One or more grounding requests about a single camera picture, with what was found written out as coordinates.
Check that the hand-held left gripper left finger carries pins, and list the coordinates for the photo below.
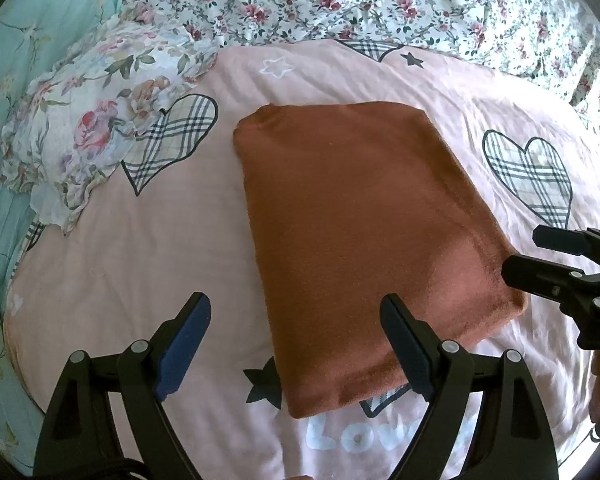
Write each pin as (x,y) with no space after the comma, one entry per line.
(185,350)

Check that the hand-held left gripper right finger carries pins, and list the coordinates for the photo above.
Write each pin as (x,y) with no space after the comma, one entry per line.
(412,366)

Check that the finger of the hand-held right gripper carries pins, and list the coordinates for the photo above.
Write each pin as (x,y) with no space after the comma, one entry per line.
(565,240)
(545,277)

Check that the rust brown shirt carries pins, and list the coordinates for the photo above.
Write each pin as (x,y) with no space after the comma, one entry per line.
(355,235)

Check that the pink blanket with plaid hearts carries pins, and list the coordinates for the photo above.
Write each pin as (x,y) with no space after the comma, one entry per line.
(155,240)

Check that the large-flower ruffled pillow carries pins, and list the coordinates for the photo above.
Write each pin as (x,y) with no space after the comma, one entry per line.
(95,110)

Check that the white small-flower bed sheet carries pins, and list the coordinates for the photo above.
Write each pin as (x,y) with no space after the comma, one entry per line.
(430,0)

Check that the teal floral bed sheet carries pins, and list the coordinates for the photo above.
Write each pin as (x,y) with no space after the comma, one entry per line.
(30,35)

